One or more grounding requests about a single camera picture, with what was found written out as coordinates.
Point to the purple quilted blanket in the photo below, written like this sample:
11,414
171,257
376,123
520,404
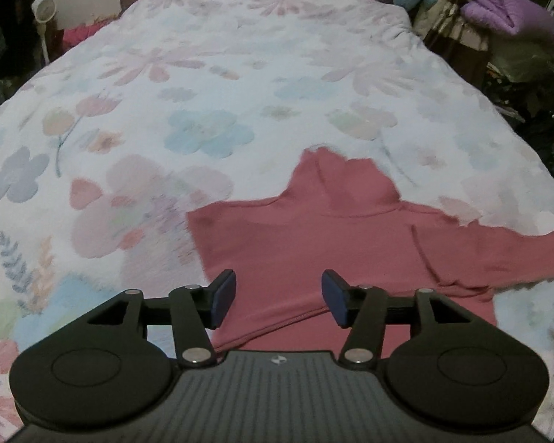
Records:
503,4

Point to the brown and cream clothes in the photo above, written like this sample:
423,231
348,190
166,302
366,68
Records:
457,41

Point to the small white fan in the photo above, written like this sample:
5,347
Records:
42,9

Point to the magenta cloth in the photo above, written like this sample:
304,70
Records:
87,34

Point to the pink turtleneck shirt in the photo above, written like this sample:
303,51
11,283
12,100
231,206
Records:
304,221

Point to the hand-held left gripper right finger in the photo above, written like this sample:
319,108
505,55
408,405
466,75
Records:
332,296

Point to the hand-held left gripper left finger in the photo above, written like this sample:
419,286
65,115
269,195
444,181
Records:
224,296

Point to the floral bed blanket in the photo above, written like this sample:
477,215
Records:
166,101

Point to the green plastic bag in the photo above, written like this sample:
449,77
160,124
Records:
521,62

